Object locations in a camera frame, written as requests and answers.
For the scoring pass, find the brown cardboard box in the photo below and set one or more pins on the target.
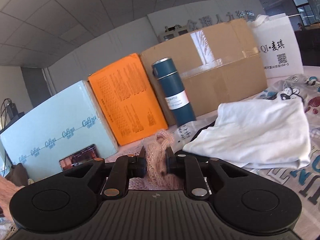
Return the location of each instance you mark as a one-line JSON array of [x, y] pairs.
[[217, 64]]

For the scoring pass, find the cartoon print bed sheet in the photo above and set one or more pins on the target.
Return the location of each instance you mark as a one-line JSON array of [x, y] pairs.
[[304, 181]]

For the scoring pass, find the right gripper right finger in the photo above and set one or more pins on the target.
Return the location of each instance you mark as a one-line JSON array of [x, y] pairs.
[[188, 170]]

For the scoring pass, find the pink knitted sweater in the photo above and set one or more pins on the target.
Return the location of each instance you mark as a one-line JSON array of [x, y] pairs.
[[157, 177]]

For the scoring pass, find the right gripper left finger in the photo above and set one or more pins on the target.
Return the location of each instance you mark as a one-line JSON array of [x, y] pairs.
[[119, 173]]

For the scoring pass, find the white paper bag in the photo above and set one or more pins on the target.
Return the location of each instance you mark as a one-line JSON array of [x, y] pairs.
[[277, 45]]

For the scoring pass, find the black power adapter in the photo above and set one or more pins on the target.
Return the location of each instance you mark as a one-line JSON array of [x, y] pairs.
[[11, 110]]

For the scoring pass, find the light blue box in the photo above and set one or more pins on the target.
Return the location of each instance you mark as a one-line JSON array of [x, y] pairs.
[[62, 125]]

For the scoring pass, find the white t-shirt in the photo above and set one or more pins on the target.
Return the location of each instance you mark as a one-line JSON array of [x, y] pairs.
[[257, 134]]

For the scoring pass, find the brown leather garment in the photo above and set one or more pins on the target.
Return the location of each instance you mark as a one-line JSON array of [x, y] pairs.
[[18, 175]]

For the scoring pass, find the dark teal thermos bottle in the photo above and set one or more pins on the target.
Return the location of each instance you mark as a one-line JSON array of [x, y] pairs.
[[175, 95]]

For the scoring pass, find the orange box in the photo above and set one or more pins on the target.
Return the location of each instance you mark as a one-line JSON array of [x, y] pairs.
[[127, 100]]

